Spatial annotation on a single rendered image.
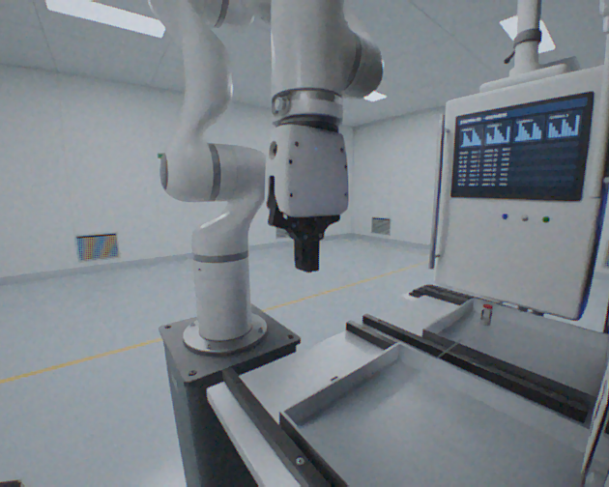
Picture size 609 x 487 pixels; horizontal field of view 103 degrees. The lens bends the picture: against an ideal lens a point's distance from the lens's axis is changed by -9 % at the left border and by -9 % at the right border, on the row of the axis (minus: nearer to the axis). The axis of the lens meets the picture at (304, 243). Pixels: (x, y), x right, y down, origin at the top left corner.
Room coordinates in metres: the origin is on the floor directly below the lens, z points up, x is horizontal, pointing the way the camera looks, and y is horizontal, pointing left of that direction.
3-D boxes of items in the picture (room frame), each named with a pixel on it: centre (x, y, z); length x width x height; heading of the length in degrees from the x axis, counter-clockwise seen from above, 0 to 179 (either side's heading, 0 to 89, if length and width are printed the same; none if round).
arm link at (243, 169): (0.60, 0.16, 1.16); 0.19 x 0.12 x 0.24; 128
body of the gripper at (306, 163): (0.34, 0.00, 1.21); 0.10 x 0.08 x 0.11; 128
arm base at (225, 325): (0.58, 0.18, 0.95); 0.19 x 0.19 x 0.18
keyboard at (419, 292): (0.83, -0.56, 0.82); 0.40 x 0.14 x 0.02; 36
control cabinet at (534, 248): (0.95, -0.77, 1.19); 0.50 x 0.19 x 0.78; 36
